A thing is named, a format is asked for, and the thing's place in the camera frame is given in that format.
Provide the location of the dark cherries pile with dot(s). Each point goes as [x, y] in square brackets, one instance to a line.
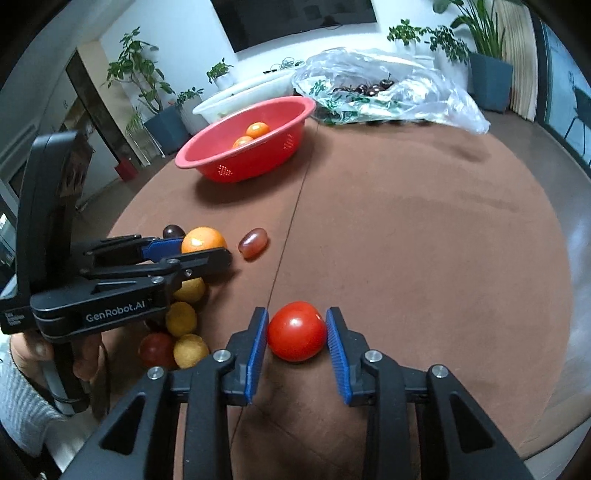
[370, 90]

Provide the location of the red bin on floor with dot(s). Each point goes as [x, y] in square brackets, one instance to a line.
[126, 170]

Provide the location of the beige curtain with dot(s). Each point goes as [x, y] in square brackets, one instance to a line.
[520, 50]

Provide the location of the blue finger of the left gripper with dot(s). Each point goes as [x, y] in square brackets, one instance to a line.
[156, 249]
[200, 264]

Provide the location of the small orange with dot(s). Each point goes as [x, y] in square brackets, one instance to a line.
[257, 129]

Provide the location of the small plant on cabinet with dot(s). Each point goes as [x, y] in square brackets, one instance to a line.
[220, 75]

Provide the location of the mandarin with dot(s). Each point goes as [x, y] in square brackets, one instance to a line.
[241, 141]

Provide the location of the plant in white ribbed pot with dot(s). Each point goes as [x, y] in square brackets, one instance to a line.
[185, 102]

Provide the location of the small potted plant right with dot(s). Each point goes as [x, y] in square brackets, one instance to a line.
[406, 37]

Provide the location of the red grape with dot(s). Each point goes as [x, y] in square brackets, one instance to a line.
[253, 243]

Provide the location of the tall plant blue pot left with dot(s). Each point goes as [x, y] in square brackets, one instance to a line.
[136, 65]

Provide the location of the clear plastic bag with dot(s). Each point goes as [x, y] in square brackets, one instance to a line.
[420, 94]

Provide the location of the smooth orange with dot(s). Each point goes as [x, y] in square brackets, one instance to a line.
[202, 238]

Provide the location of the large leafy plant blue pot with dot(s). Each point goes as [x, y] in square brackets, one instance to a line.
[491, 73]

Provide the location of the grey sweater left forearm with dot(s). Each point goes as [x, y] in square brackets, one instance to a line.
[25, 415]

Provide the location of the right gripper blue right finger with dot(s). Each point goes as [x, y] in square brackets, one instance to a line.
[346, 348]

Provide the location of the red tomato with stem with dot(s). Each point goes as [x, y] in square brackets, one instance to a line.
[156, 349]

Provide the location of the dark plum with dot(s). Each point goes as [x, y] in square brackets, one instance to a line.
[173, 231]

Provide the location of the person's left hand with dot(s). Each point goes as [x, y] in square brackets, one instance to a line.
[29, 350]

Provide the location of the tan longan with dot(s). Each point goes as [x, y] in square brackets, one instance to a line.
[181, 319]
[188, 350]
[191, 291]

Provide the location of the red plastic basin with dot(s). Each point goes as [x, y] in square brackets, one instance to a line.
[252, 142]

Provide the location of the wall mounted television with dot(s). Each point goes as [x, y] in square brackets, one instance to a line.
[250, 23]

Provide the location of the bushy potted plant right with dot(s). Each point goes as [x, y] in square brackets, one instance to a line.
[451, 53]

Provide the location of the white plastic basin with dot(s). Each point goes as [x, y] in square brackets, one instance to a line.
[244, 94]

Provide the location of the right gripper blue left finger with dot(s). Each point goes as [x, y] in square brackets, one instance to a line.
[247, 348]

